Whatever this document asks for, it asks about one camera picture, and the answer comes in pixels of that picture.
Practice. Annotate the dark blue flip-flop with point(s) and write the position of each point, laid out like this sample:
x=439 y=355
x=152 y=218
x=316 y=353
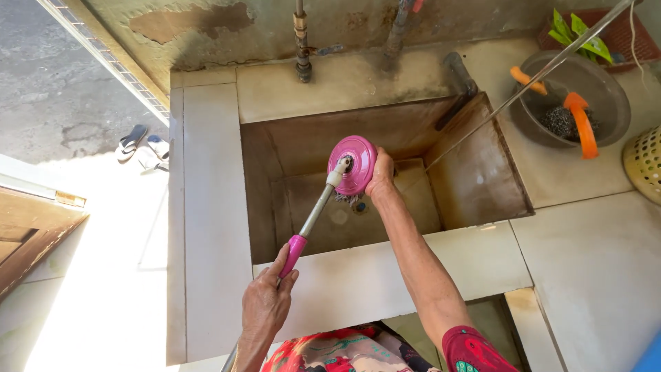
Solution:
x=158 y=146
x=131 y=142

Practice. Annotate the brown wooden door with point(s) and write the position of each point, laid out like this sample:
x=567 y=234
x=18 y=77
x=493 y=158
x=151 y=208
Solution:
x=28 y=232

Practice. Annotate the white flip-flop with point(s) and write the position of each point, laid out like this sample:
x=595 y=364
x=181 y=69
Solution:
x=155 y=166

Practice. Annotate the blue plastic container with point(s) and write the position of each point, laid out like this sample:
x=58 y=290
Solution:
x=649 y=356

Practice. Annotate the grey plastic basin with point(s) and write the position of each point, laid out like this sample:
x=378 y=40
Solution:
x=607 y=98

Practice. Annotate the steel wool scrubber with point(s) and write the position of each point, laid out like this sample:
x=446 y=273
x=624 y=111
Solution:
x=556 y=123

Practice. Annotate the person's left hand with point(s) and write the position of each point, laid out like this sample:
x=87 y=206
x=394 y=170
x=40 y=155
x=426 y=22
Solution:
x=263 y=307

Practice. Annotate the person's right hand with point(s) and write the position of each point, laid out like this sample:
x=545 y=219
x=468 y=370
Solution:
x=382 y=178

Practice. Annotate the person's red floral clothing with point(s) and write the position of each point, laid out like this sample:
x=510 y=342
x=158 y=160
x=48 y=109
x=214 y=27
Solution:
x=335 y=356

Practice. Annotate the metal door track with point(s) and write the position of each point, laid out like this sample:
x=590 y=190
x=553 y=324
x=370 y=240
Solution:
x=111 y=62

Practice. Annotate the red-brown plastic basket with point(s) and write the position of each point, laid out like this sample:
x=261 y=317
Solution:
x=627 y=33

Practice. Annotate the green leafy plant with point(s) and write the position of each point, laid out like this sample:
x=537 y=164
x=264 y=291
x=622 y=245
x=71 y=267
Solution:
x=581 y=33

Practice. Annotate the long metal rod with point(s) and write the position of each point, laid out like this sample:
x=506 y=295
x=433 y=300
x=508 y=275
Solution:
x=563 y=54

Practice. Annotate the pink spin mop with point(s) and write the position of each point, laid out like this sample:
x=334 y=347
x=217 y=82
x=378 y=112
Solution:
x=356 y=161

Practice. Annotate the water pipe with brass fitting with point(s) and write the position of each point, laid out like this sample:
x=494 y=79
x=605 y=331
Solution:
x=302 y=41

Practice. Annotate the yellow perforated basket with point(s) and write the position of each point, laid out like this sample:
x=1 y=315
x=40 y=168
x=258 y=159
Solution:
x=645 y=165

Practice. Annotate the sink drain hole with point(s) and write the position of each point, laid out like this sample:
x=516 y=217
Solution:
x=360 y=207

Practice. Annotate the dark drain pipe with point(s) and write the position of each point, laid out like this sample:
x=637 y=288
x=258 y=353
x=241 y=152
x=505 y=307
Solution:
x=461 y=75

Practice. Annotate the rusty grey water pipe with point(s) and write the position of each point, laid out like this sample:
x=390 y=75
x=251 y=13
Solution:
x=396 y=36

